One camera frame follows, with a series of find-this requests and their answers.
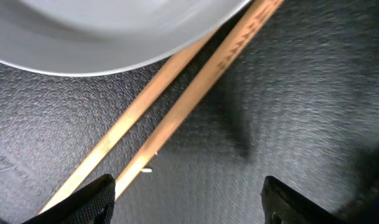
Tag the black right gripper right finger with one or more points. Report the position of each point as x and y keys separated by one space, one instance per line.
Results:
x=282 y=204

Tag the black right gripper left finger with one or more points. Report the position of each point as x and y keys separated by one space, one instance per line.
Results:
x=93 y=204

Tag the wooden chopstick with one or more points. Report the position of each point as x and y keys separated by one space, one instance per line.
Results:
x=233 y=44
x=159 y=82

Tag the pale green plate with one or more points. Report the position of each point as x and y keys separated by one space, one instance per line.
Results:
x=93 y=38

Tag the round black tray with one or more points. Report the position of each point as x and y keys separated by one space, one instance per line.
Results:
x=300 y=103

